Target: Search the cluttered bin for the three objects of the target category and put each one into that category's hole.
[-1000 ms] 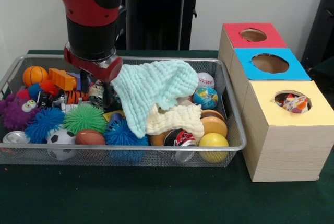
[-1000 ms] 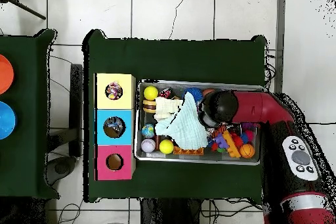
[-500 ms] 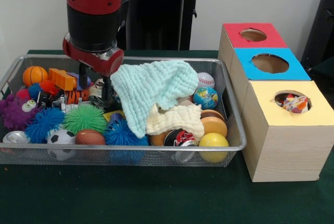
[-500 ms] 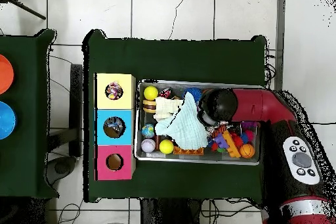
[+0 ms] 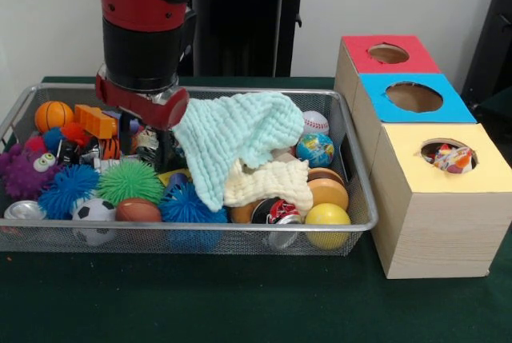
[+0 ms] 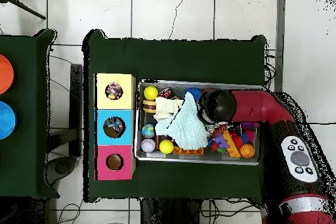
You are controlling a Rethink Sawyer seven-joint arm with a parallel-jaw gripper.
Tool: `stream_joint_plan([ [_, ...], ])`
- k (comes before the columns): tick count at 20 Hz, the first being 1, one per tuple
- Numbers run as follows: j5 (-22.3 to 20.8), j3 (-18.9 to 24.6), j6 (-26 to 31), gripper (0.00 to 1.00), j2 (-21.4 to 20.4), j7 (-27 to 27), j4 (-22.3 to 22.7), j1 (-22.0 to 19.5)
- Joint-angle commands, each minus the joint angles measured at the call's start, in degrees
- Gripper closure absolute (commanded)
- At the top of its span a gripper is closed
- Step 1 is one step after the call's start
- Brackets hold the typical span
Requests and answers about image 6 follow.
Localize grey floor foot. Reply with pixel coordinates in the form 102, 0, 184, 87
46, 155, 77, 186

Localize small polka dot paper ball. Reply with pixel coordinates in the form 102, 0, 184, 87
104, 81, 123, 101

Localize brown toy burger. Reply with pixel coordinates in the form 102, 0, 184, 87
142, 99, 158, 114

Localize orange round bowl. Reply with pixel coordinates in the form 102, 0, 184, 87
0, 54, 15, 95

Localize dark green table cloth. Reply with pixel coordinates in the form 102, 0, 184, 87
0, 28, 60, 200
81, 28, 268, 205

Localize cream waffle cloth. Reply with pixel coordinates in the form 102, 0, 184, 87
152, 96, 184, 121

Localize white toy baseball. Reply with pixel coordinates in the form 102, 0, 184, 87
140, 139, 157, 154

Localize black upright panel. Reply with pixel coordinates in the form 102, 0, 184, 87
70, 63, 84, 158

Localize wooden box three round holes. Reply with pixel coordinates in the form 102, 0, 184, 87
93, 73, 137, 182

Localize small globe ball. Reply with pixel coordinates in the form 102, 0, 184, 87
140, 123, 156, 139

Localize orange rubber toy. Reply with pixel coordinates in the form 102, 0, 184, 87
173, 146, 205, 156

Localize silver wire mesh bin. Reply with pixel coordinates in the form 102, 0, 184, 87
134, 78, 267, 166

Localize mint waffle cloth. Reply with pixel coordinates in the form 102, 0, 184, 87
154, 91, 209, 149

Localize dark tripod leg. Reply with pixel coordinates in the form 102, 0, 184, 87
0, 0, 47, 21

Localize blue round bowl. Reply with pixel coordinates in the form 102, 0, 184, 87
0, 100, 18, 141

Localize yellow ball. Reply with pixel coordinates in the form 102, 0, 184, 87
159, 139, 175, 155
143, 85, 159, 102

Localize orange toy basketball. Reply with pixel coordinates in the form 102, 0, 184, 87
239, 143, 256, 160

